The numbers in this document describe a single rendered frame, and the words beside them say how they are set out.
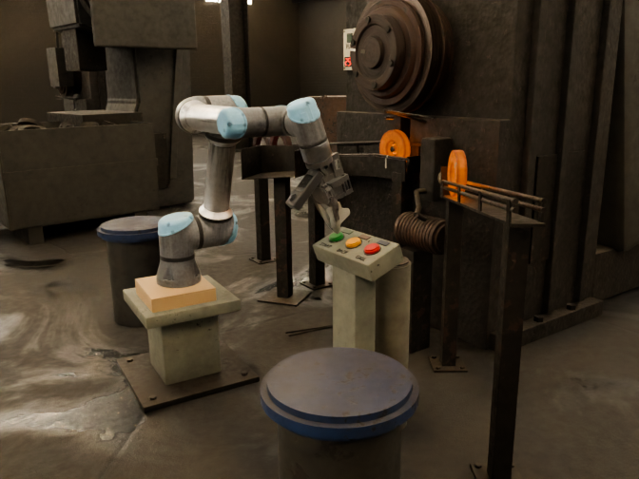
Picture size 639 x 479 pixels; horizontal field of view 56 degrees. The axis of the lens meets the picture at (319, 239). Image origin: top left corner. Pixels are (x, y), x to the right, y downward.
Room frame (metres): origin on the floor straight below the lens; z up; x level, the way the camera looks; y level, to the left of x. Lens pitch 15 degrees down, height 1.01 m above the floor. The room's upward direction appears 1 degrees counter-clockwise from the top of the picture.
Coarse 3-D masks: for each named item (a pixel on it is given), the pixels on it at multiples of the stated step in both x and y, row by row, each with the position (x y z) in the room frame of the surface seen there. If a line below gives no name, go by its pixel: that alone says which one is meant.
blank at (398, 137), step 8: (384, 136) 2.52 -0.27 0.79; (392, 136) 2.48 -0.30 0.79; (400, 136) 2.44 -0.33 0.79; (384, 144) 2.52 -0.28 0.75; (392, 144) 2.52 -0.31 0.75; (400, 144) 2.44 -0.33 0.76; (408, 144) 2.43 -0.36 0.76; (384, 152) 2.52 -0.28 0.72; (400, 152) 2.44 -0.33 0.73; (408, 152) 2.43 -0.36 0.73
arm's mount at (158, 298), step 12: (144, 288) 1.90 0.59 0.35; (156, 288) 1.90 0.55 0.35; (168, 288) 1.90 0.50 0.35; (180, 288) 1.90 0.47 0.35; (192, 288) 1.90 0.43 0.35; (204, 288) 1.91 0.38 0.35; (144, 300) 1.89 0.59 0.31; (156, 300) 1.81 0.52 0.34; (168, 300) 1.83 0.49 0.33; (180, 300) 1.85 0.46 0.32; (192, 300) 1.87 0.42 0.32; (204, 300) 1.89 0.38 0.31; (156, 312) 1.81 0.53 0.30
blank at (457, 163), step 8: (456, 152) 1.98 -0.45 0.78; (456, 160) 1.95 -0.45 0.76; (464, 160) 1.95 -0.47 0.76; (448, 168) 2.07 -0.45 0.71; (456, 168) 1.94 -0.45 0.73; (464, 168) 1.93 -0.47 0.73; (448, 176) 2.06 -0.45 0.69; (456, 176) 1.93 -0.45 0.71; (464, 176) 1.93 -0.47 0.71; (448, 184) 2.06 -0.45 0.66; (464, 184) 1.93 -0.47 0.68
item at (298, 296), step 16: (256, 160) 2.85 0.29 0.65; (272, 160) 2.88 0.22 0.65; (288, 160) 2.85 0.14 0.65; (256, 176) 2.76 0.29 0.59; (272, 176) 2.70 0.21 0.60; (288, 176) 2.64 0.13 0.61; (288, 192) 2.75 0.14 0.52; (288, 208) 2.74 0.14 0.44; (288, 224) 2.74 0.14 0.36; (288, 240) 2.73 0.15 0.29; (288, 256) 2.73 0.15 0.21; (288, 272) 2.73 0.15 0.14; (288, 288) 2.72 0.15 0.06; (288, 304) 2.64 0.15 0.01
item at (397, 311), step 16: (400, 272) 1.58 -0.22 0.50; (384, 288) 1.58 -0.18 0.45; (400, 288) 1.58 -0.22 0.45; (384, 304) 1.58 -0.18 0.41; (400, 304) 1.58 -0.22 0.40; (384, 320) 1.58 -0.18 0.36; (400, 320) 1.58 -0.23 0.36; (384, 336) 1.58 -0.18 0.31; (400, 336) 1.58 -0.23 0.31; (384, 352) 1.57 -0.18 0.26; (400, 352) 1.58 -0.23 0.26
